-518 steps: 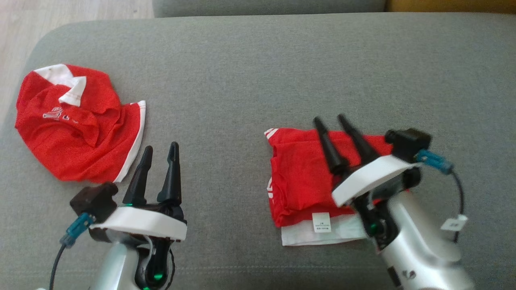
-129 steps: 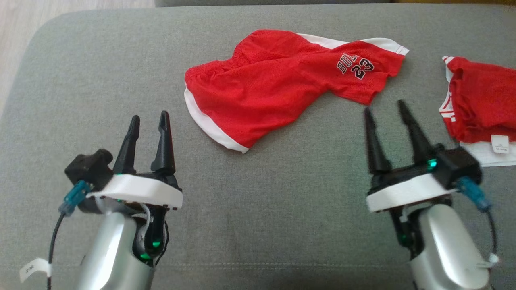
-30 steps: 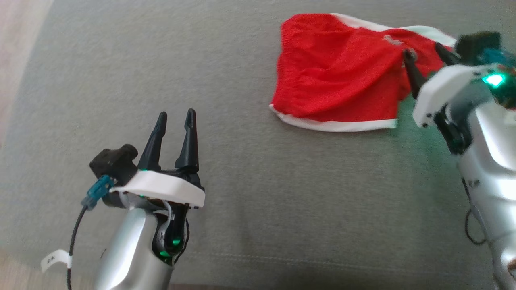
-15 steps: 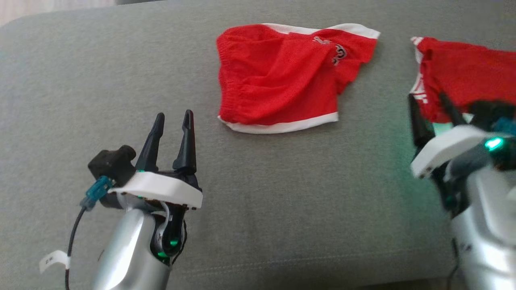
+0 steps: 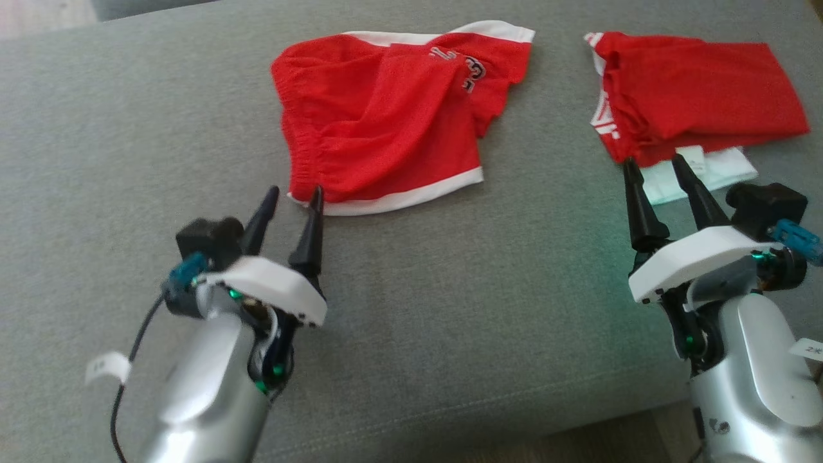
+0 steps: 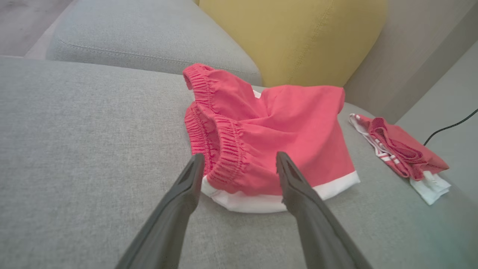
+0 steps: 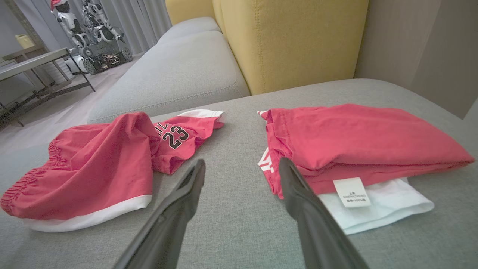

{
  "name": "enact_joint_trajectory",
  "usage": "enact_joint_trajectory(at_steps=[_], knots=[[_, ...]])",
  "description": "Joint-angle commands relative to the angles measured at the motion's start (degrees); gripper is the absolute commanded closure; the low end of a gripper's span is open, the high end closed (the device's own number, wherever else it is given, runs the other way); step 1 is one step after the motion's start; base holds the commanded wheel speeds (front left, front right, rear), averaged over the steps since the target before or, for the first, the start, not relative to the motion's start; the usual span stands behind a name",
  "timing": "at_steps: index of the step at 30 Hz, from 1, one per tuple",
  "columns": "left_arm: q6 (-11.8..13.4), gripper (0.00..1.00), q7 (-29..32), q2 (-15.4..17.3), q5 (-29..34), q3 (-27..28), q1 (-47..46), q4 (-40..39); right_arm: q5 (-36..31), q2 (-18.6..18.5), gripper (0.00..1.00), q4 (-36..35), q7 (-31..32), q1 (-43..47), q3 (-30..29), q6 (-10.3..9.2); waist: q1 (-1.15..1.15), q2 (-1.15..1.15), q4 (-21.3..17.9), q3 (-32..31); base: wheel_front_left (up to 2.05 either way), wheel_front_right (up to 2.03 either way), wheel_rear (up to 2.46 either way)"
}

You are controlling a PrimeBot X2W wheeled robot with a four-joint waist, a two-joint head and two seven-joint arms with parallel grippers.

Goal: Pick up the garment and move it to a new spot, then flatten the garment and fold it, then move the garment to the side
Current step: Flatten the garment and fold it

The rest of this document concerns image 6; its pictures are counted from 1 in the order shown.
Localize red shorts with white hem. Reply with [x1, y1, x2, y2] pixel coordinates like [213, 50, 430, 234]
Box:
[182, 63, 361, 214]

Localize grey fabric sofa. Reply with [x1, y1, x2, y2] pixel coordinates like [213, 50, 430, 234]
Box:
[0, 0, 478, 269]

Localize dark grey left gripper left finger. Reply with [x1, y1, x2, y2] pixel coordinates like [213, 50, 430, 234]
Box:
[115, 153, 205, 269]

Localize large yellow sofa back cushion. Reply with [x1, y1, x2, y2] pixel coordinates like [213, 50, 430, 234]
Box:
[197, 0, 388, 89]

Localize red white basketball jersey shirt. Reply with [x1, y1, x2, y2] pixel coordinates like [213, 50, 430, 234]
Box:
[349, 113, 451, 206]

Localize thin black power cord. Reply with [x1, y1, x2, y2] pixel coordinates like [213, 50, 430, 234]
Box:
[423, 108, 478, 146]

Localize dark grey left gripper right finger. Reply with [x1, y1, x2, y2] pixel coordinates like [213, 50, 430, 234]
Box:
[275, 151, 374, 269]

